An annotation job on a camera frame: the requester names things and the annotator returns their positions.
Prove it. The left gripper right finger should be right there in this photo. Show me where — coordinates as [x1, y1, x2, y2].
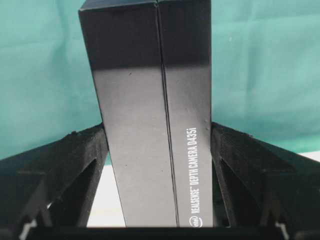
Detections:
[211, 122, 320, 235]

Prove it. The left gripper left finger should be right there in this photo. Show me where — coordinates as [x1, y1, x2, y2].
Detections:
[0, 124, 109, 235]

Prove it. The black RealSense box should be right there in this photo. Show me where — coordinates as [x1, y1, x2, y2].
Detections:
[78, 0, 216, 228]

